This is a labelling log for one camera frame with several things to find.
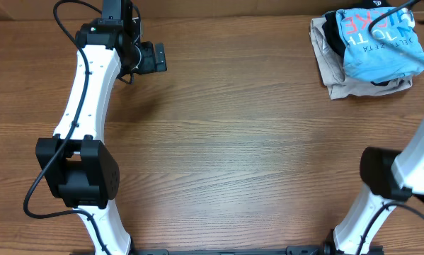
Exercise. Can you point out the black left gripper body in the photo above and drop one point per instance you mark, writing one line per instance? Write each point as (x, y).
(160, 57)

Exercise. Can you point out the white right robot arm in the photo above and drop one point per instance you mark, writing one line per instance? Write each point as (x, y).
(391, 179)

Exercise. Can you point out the black folded garment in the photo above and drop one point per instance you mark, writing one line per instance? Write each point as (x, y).
(333, 35)

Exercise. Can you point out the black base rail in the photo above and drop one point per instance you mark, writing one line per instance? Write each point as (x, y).
(289, 250)

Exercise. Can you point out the light blue printed t-shirt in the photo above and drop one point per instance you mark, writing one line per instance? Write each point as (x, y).
(388, 51)

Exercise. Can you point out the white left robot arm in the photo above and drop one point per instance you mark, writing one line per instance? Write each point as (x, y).
(75, 163)

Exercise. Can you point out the beige folded garment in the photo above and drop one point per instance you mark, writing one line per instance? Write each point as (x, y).
(334, 78)

